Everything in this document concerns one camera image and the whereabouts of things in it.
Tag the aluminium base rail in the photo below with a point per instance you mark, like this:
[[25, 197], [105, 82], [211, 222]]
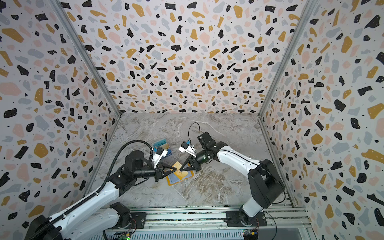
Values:
[[212, 218]]

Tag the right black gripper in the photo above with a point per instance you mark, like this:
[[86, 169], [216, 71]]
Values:
[[193, 163]]

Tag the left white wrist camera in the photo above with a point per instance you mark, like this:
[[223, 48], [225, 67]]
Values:
[[159, 153]]

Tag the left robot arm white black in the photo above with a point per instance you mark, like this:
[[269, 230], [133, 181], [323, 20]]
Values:
[[98, 211]]

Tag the white perforated cable duct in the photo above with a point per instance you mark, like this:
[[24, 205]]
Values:
[[183, 235]]

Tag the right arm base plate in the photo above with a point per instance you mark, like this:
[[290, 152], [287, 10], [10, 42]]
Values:
[[240, 219]]

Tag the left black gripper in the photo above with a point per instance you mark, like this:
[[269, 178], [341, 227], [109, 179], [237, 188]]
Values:
[[160, 171]]

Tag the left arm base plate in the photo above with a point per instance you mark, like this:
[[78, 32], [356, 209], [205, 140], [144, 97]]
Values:
[[131, 221]]

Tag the teal VIP card in stand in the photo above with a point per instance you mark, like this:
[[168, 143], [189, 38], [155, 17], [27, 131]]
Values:
[[160, 143]]

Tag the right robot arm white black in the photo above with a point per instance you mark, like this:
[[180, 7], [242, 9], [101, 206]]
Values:
[[265, 183]]

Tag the yellow leather card holder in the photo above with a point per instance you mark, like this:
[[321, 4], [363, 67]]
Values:
[[173, 179]]

